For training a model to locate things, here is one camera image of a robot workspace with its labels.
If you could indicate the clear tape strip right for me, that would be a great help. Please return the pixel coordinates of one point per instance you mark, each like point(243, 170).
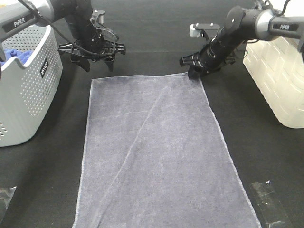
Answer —
point(270, 207)

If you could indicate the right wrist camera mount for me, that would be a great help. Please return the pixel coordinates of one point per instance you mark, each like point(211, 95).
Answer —
point(202, 29)

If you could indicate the grey perforated laundry basket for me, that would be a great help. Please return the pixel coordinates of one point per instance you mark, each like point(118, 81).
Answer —
point(27, 89)

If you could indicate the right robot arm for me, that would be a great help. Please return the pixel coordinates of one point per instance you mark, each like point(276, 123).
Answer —
point(261, 22)

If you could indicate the clear tape strip left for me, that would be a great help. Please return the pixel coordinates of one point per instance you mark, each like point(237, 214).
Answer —
point(6, 195)

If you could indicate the grey-purple towel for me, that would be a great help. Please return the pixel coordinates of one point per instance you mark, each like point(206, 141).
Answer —
point(155, 157)

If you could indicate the black table cloth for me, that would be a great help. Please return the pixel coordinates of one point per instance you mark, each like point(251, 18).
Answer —
point(46, 170)

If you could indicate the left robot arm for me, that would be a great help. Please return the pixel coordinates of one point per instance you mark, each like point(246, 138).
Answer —
point(18, 16)

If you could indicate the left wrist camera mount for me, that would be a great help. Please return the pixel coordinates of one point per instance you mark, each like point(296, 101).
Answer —
point(98, 16)

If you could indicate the blue towel in basket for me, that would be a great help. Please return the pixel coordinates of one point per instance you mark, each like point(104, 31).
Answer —
point(22, 56)

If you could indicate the clear tape strip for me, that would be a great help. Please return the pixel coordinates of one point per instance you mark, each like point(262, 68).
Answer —
point(270, 207)
point(6, 195)

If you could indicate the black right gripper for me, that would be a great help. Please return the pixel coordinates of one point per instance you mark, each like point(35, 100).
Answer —
point(216, 53)

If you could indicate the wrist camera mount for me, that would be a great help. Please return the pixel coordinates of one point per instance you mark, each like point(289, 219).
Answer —
point(98, 16)
point(202, 29)

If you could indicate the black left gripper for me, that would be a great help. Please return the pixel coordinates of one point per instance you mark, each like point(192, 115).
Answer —
point(92, 41)

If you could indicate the cream plastic storage bin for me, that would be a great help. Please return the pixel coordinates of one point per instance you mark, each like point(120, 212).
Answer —
point(277, 68)

